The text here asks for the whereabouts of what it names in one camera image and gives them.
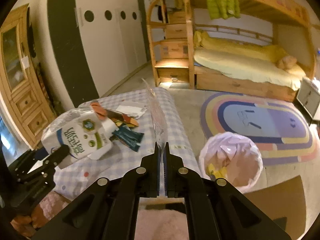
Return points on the white tissue paper pack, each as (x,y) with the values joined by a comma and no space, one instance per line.
(87,133)

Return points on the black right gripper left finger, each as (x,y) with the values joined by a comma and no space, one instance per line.
(108,208)

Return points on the wooden cabinet with glass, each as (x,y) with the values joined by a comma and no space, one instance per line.
(23,96)

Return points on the white nightstand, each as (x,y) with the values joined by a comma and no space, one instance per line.
(308,96)

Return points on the plush toy on bed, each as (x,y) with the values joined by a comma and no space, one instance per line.
(286,63)

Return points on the white wardrobe with holes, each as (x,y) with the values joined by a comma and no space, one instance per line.
(96,44)

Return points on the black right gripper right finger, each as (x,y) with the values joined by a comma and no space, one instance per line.
(215,209)

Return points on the wooden bunk bed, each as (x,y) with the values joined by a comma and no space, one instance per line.
(263,22)

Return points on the rainbow oval rug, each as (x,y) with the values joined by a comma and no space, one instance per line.
(279,130)

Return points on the clear plastic wrapper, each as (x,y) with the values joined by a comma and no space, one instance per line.
(158,118)

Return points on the wooden staircase drawers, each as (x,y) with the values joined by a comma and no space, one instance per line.
(170,35)

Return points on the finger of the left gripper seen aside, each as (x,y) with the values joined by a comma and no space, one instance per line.
(42,161)

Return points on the yellow bedding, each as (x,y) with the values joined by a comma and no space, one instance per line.
(245,61)

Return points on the white paper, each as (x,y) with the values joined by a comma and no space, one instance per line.
(132,109)

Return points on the dark teal snack wrapper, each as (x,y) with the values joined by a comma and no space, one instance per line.
(129,137)

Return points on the green puffer jacket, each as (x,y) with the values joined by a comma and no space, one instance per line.
(223,9)

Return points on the orange fuzzy sock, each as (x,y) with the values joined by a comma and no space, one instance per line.
(99,110)

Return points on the blue checked tablecloth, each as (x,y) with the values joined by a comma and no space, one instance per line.
(128,150)

